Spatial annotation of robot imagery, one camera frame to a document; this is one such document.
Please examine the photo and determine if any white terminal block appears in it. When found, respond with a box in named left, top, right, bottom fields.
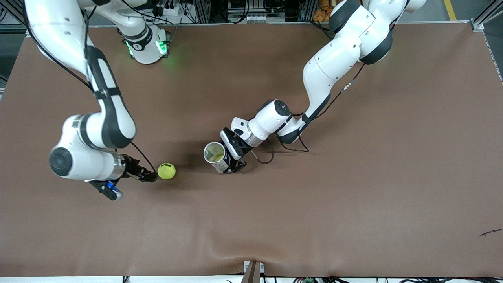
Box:
left=228, top=14, right=270, bottom=23

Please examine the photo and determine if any orange packet pile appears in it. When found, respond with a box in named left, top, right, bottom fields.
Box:
left=313, top=0, right=333, bottom=22

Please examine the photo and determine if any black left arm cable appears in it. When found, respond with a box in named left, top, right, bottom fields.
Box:
left=251, top=63, right=366, bottom=165

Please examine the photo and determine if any brown pole with bracket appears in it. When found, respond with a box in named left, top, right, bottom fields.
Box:
left=243, top=260, right=265, bottom=283

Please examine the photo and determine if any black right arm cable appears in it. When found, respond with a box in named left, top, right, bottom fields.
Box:
left=22, top=0, right=158, bottom=173

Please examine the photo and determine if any white power strip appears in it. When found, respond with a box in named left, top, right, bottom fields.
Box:
left=152, top=5, right=185, bottom=16

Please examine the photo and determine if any brown table mat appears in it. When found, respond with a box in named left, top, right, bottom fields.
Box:
left=0, top=22, right=503, bottom=277

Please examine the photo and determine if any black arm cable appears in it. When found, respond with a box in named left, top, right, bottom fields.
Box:
left=251, top=63, right=366, bottom=165
left=22, top=0, right=158, bottom=173

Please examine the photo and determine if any aluminium rail with corner bracket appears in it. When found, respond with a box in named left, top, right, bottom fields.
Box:
left=470, top=0, right=503, bottom=83

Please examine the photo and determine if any white blue tennis ball can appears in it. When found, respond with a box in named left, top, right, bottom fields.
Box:
left=203, top=142, right=232, bottom=174

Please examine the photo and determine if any aluminium frame post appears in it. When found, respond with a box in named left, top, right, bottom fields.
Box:
left=193, top=0, right=211, bottom=23
left=301, top=0, right=315, bottom=22

